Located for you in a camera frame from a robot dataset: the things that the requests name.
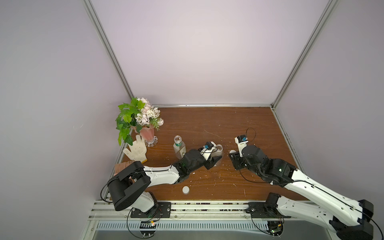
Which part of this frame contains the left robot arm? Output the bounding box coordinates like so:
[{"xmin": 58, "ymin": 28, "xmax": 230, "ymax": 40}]
[{"xmin": 106, "ymin": 146, "xmax": 223, "ymax": 213}]

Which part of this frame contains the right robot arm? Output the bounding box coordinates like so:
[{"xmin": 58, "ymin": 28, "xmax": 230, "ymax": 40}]
[{"xmin": 229, "ymin": 146, "xmax": 374, "ymax": 240}]

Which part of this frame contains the labelled clear plastic bottle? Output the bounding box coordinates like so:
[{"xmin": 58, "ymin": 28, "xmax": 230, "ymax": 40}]
[{"xmin": 173, "ymin": 136, "xmax": 187, "ymax": 160}]

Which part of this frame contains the pink glass vase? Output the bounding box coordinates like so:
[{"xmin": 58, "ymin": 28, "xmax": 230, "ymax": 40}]
[{"xmin": 140, "ymin": 126, "xmax": 158, "ymax": 147}]

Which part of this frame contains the white knitted work glove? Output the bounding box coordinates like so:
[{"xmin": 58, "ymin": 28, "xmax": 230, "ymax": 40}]
[{"xmin": 123, "ymin": 135, "xmax": 148, "ymax": 164}]

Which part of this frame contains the pink brush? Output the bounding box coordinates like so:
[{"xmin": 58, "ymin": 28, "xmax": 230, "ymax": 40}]
[{"xmin": 114, "ymin": 161, "xmax": 135, "ymax": 176}]

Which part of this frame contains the artificial flower bouquet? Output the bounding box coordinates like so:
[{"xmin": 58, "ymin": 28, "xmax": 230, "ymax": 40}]
[{"xmin": 116, "ymin": 98, "xmax": 164, "ymax": 145}]

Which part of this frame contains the right electronics board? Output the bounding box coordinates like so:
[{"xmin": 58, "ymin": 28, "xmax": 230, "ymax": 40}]
[{"xmin": 267, "ymin": 221, "xmax": 284, "ymax": 237}]

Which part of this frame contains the electronics board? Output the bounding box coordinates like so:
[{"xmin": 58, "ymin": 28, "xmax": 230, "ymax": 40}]
[
  {"xmin": 139, "ymin": 221, "xmax": 157, "ymax": 239},
  {"xmin": 267, "ymin": 221, "xmax": 284, "ymax": 237}
]

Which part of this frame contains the left electronics board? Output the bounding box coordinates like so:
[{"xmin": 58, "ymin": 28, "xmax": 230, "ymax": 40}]
[{"xmin": 139, "ymin": 221, "xmax": 157, "ymax": 239}]

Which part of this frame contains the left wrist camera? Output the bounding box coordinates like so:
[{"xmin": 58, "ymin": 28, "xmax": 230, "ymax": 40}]
[{"xmin": 200, "ymin": 142, "xmax": 218, "ymax": 160}]

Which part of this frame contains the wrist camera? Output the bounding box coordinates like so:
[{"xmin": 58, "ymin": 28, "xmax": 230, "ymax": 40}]
[
  {"xmin": 200, "ymin": 142, "xmax": 218, "ymax": 160},
  {"xmin": 235, "ymin": 135, "xmax": 249, "ymax": 158}
]

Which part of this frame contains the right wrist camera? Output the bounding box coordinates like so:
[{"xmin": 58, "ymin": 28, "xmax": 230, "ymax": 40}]
[{"xmin": 235, "ymin": 135, "xmax": 249, "ymax": 158}]

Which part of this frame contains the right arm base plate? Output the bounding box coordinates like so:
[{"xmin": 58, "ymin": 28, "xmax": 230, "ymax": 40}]
[{"xmin": 246, "ymin": 202, "xmax": 291, "ymax": 219}]

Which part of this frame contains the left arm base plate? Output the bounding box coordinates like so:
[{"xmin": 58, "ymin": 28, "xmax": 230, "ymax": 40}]
[{"xmin": 130, "ymin": 202, "xmax": 172, "ymax": 219}]

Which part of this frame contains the aluminium front rail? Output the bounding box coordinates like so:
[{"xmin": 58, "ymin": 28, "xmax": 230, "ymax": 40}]
[{"xmin": 88, "ymin": 200, "xmax": 335, "ymax": 222}]

